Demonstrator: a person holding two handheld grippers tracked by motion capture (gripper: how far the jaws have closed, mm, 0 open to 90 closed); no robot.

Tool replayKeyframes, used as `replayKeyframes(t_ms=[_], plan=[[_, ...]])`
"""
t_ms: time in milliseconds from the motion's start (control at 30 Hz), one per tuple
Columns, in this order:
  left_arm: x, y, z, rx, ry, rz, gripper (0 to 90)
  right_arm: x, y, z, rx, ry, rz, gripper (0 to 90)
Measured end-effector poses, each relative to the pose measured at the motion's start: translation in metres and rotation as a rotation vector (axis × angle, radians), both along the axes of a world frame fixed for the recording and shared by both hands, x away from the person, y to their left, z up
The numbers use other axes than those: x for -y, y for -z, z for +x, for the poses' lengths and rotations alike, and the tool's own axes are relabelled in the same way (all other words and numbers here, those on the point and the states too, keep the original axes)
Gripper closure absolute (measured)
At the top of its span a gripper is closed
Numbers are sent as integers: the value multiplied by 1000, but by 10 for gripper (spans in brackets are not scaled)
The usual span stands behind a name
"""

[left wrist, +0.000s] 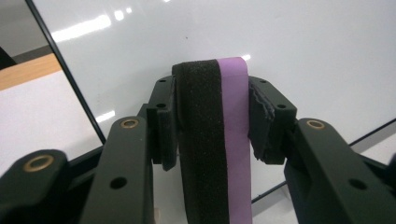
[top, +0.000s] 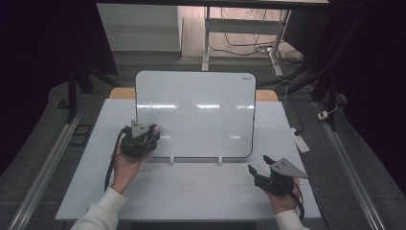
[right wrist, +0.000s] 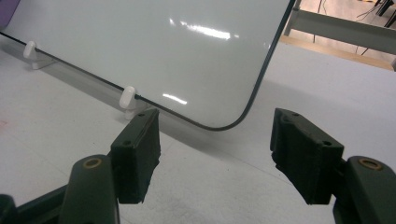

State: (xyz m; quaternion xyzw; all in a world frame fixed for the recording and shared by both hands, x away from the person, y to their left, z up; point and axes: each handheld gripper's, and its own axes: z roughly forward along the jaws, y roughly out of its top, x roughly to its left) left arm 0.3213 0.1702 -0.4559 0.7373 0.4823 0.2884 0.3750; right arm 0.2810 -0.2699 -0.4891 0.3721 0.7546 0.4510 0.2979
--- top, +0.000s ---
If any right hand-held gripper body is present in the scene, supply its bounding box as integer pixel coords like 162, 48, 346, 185
254, 157, 309, 196

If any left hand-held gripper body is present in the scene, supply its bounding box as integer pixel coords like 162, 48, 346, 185
120, 119, 157, 159

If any person's right hand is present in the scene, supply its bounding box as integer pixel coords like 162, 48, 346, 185
265, 177, 303, 216

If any person's left hand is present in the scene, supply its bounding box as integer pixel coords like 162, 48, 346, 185
110, 144, 151, 195

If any white power strip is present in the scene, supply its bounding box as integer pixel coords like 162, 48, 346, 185
289, 127, 311, 154

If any white whiteboard with black rim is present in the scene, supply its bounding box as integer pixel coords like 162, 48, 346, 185
135, 70, 258, 160

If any black metal stand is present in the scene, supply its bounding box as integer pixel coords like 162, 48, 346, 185
277, 12, 368, 132
56, 61, 123, 125

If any dark curtain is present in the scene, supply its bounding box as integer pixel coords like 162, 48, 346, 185
328, 0, 406, 195
0, 0, 120, 176

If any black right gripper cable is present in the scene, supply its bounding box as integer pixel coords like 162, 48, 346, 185
288, 181, 306, 222

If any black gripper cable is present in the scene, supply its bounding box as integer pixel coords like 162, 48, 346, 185
103, 126, 128, 193
288, 181, 306, 222

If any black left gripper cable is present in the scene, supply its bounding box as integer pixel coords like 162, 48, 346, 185
103, 126, 128, 193

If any black floor bracket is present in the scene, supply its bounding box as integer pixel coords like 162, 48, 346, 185
68, 124, 94, 148

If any aluminium rail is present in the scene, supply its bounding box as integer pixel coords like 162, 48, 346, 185
6, 108, 84, 230
314, 101, 388, 230

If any tangle of black floor cables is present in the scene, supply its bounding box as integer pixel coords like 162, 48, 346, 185
209, 8, 308, 66

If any white metal desk frame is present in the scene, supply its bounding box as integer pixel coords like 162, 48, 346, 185
201, 6, 292, 78

